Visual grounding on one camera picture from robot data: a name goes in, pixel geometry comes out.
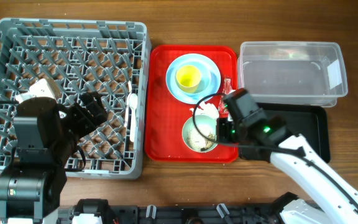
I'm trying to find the white tissue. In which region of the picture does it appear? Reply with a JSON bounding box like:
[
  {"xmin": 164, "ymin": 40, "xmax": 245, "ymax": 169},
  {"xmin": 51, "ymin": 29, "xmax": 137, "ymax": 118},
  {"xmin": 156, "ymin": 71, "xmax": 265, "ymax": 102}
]
[{"xmin": 190, "ymin": 101, "xmax": 219, "ymax": 120}]

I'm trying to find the grey dishwasher rack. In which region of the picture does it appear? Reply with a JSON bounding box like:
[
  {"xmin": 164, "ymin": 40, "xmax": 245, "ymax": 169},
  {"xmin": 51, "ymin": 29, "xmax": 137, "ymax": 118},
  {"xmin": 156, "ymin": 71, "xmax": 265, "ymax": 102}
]
[{"xmin": 0, "ymin": 18, "xmax": 152, "ymax": 179}]

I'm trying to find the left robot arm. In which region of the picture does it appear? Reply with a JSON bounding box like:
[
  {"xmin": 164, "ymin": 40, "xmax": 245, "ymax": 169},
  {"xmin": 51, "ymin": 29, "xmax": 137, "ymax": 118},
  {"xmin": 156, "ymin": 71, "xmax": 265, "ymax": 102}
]
[{"xmin": 0, "ymin": 92, "xmax": 108, "ymax": 223}]

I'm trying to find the black plastic tray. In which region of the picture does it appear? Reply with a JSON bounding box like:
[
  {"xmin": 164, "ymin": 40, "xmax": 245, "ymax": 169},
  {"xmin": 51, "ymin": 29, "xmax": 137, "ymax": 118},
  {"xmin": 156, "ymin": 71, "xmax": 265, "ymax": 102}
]
[{"xmin": 237, "ymin": 101, "xmax": 331, "ymax": 164}]

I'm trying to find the black aluminium base frame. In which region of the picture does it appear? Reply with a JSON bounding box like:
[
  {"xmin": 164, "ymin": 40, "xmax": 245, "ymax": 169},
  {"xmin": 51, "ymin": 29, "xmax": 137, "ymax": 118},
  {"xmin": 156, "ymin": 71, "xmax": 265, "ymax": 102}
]
[{"xmin": 57, "ymin": 192, "xmax": 298, "ymax": 224}]

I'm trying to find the light blue plate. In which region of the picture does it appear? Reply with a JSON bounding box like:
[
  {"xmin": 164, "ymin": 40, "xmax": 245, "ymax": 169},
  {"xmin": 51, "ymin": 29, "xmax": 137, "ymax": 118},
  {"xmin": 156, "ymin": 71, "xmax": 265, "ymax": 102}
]
[{"xmin": 166, "ymin": 54, "xmax": 221, "ymax": 105}]

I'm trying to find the red snack wrapper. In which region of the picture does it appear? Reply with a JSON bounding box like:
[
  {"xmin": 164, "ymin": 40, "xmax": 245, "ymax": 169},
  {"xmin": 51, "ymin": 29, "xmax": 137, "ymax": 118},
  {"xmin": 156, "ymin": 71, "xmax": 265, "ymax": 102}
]
[{"xmin": 218, "ymin": 78, "xmax": 233, "ymax": 115}]

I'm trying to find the red plastic tray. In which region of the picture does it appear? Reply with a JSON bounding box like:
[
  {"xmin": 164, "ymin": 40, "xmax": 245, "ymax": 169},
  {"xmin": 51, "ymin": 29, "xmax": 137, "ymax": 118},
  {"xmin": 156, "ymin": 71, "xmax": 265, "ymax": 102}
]
[{"xmin": 144, "ymin": 45, "xmax": 238, "ymax": 163}]

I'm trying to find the white plastic spoon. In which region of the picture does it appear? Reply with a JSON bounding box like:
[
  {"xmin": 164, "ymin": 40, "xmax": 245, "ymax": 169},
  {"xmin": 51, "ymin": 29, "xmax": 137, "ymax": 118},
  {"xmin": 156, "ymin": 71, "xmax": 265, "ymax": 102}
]
[{"xmin": 129, "ymin": 93, "xmax": 138, "ymax": 142}]

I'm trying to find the yellow plastic cup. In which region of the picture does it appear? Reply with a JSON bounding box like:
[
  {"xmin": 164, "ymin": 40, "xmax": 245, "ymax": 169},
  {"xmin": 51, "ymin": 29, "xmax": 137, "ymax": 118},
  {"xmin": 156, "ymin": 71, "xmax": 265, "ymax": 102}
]
[{"xmin": 176, "ymin": 65, "xmax": 201, "ymax": 93}]

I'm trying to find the green bowl with food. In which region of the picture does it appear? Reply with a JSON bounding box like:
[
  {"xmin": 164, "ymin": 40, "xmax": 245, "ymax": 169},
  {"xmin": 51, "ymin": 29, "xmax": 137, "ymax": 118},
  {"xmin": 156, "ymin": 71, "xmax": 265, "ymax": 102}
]
[{"xmin": 182, "ymin": 115, "xmax": 218, "ymax": 153}]

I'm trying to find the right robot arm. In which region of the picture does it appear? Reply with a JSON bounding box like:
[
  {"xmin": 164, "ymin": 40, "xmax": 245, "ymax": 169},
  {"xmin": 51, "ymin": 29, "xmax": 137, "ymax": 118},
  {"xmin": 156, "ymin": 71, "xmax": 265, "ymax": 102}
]
[{"xmin": 222, "ymin": 88, "xmax": 358, "ymax": 223}]

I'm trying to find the clear plastic bin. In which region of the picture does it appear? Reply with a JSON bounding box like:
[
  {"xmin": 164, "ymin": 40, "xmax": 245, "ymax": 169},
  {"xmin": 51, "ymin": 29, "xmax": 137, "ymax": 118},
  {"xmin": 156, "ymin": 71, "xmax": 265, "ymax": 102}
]
[{"xmin": 237, "ymin": 41, "xmax": 348, "ymax": 107}]

